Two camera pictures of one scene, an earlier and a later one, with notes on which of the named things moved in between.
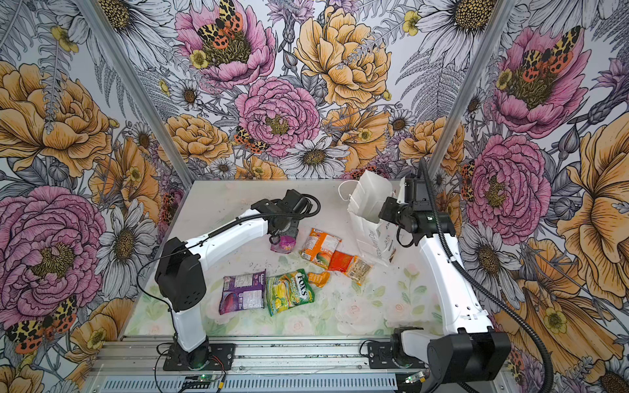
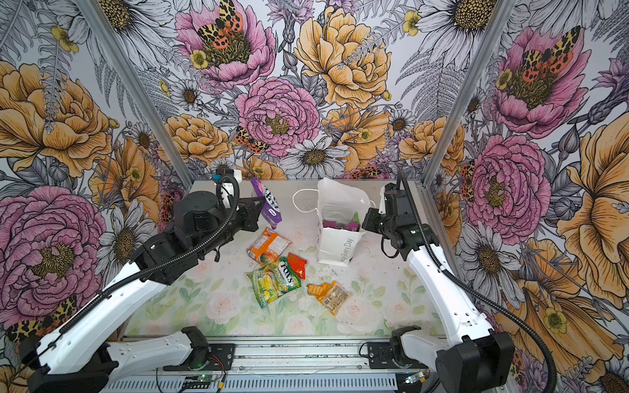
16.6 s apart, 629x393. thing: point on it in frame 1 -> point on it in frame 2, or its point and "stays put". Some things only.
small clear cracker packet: x=359 y=270 -> x=335 y=298
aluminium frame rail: x=251 y=355 stays put
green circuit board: x=197 y=381 stays put
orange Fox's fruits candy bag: x=319 y=246 -> x=268 y=248
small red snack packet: x=340 y=261 -> x=298 y=264
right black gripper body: x=395 y=212 -> x=379 y=223
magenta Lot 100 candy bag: x=287 y=245 -> x=352 y=226
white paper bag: x=378 y=237 -> x=339 y=211
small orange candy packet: x=319 y=278 -> x=319 y=291
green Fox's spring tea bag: x=287 y=291 -> x=273 y=280
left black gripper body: x=289 y=229 -> x=242 y=219
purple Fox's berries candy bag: x=242 y=291 -> x=270 y=210
